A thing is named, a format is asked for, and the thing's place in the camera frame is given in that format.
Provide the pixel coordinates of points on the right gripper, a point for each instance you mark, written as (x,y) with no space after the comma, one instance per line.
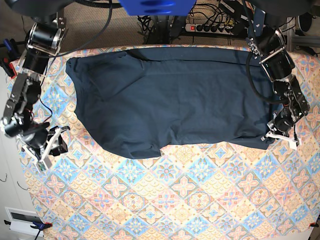
(33,134)

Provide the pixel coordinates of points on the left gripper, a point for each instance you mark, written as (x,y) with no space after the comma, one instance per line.
(281,121)

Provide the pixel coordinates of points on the dark navy t-shirt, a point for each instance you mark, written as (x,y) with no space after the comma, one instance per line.
(135,102)

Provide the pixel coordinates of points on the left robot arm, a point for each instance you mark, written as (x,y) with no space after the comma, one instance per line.
(267,42)

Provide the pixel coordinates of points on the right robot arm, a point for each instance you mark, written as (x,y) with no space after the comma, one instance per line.
(42,43)

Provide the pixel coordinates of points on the lower left table clamp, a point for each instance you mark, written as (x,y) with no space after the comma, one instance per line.
(40,226)

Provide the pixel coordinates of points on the table clamp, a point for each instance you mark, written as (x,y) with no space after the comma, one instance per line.
(314,225)
(40,226)
(6,62)

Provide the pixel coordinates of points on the white floor vent box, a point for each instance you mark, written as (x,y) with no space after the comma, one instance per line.
(22,220)

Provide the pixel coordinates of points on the colourful patterned tablecloth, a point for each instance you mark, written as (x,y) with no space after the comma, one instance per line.
(219,191)

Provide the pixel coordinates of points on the lower right table clamp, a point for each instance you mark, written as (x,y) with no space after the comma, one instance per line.
(314,225)

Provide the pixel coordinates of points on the upper left table clamp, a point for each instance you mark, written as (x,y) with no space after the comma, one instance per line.
(6,62)

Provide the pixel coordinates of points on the white power strip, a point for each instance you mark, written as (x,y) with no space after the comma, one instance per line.
(208,28)

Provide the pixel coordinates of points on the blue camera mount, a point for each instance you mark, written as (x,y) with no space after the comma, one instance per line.
(157,7)

